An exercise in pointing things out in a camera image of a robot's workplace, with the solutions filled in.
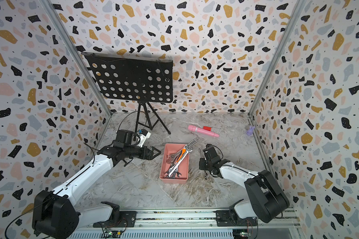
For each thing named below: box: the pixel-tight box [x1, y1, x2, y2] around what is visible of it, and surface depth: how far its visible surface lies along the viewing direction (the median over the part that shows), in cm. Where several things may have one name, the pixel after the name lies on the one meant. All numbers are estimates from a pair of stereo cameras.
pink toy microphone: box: [187, 124, 220, 137], surface depth 111 cm
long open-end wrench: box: [163, 170, 182, 179], surface depth 90 cm
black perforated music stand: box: [81, 52, 174, 135], surface depth 78 cm
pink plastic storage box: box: [159, 143, 190, 184], surface depth 92 cm
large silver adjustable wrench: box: [167, 138, 198, 163], surface depth 95 cm
